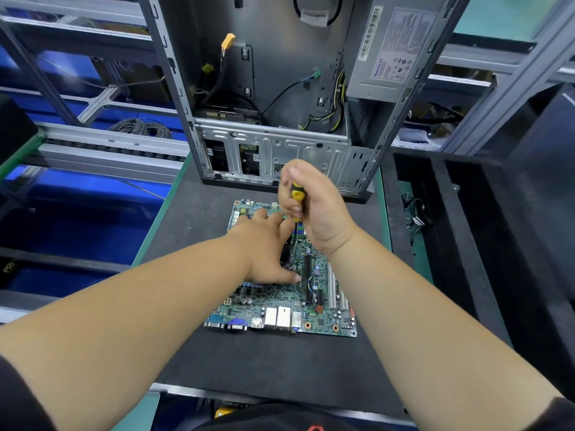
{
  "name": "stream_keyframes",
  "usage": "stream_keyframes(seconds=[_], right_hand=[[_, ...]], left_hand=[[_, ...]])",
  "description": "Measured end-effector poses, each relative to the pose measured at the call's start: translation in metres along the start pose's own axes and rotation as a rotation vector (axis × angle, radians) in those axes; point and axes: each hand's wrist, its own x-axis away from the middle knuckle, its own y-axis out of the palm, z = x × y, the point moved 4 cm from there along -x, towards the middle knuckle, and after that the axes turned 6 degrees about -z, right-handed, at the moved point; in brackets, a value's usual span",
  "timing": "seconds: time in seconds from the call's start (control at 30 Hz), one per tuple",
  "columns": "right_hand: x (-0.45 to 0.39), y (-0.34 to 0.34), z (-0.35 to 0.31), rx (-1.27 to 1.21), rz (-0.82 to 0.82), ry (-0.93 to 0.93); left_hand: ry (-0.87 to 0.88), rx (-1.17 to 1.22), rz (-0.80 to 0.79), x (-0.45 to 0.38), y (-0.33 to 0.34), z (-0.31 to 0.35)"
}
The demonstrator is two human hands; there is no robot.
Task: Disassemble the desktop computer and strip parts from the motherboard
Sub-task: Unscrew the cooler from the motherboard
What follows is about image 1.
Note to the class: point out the person's right hand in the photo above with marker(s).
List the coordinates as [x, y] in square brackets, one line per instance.
[322, 215]

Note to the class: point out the person's left hand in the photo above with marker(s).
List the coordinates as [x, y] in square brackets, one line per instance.
[260, 251]

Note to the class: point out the green motherboard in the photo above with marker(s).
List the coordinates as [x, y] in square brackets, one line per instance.
[314, 305]

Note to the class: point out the grey computer case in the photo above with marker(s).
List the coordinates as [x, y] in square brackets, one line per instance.
[278, 49]

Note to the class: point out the grey side panel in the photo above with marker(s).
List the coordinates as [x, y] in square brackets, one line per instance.
[548, 166]

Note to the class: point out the person's right forearm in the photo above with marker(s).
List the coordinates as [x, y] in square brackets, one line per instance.
[440, 341]

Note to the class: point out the person's left forearm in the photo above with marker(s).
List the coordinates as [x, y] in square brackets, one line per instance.
[117, 332]

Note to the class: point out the person's black printed shirt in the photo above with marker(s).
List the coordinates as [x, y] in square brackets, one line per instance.
[269, 419]

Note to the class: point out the person's black left sleeve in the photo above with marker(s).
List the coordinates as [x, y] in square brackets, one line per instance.
[20, 399]

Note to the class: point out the person's black sleeve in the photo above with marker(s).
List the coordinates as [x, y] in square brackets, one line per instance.
[20, 399]
[553, 415]

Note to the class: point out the person's black right sleeve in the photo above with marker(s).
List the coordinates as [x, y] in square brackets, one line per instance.
[553, 415]

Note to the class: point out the white plastic bags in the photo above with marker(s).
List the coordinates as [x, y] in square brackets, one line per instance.
[413, 134]

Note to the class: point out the empty black foam tray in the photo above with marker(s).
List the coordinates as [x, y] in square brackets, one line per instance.
[467, 247]

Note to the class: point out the yellow box with green button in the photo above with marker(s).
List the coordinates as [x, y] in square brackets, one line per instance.
[225, 412]

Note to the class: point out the silver power supply unit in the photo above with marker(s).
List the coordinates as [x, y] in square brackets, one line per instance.
[400, 49]

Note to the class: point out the black foam tray with boards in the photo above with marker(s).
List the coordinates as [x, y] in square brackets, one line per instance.
[13, 134]

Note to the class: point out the green upper shelf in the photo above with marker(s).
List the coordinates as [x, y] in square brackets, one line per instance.
[72, 9]

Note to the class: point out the grey roller conveyor rail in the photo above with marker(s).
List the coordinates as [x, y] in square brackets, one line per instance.
[108, 157]

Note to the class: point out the aluminium frame post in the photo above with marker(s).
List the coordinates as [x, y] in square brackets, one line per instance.
[512, 76]

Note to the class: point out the dark metal frame leg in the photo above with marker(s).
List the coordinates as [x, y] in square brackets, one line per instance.
[40, 72]

